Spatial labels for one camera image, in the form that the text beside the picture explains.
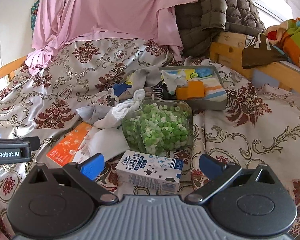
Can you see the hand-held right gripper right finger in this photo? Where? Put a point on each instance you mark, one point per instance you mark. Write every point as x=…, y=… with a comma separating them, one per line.
x=210, y=167

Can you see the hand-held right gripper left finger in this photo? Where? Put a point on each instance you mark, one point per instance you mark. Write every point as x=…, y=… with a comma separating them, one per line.
x=92, y=167

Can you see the white plastic packet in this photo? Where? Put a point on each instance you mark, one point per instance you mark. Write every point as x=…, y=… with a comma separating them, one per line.
x=107, y=142

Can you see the grey sock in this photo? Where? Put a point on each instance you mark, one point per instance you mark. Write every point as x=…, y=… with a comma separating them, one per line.
x=147, y=76
x=95, y=112

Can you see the grey tray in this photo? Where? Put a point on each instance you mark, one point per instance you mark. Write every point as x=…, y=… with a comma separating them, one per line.
x=205, y=105

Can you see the orange cloth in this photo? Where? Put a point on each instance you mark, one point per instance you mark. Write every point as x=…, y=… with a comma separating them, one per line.
x=190, y=90

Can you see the black white striped sock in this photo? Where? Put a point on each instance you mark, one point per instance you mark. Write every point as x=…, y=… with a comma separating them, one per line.
x=160, y=90

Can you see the white green printed sock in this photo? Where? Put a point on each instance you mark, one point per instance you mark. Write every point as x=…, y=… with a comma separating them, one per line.
x=175, y=80

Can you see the orange white cardboard box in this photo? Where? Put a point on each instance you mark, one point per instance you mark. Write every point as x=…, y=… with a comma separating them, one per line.
x=65, y=147

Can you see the white blue milk carton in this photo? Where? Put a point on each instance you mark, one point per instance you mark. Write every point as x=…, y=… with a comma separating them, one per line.
x=145, y=172

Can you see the floral satin bedspread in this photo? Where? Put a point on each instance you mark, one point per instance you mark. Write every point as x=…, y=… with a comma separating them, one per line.
x=252, y=135

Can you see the clear bag green white candies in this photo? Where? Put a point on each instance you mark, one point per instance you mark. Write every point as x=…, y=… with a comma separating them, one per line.
x=162, y=127

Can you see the brown cloth white numbers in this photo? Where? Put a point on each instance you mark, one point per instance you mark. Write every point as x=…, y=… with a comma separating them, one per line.
x=260, y=55

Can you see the white mattress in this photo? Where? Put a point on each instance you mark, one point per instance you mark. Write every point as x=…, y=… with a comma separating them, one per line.
x=297, y=66

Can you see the colourful patchwork blanket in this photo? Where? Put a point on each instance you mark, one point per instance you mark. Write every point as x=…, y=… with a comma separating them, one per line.
x=287, y=37

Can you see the pink sheet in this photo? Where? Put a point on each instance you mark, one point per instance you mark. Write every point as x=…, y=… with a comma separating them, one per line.
x=115, y=10

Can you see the brown quilted jacket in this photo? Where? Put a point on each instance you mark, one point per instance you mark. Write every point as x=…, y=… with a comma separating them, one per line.
x=215, y=10

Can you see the wooden bed frame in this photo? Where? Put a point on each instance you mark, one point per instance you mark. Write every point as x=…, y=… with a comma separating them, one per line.
x=230, y=50

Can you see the teal wall poster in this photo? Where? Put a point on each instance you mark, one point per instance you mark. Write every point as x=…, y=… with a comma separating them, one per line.
x=35, y=15

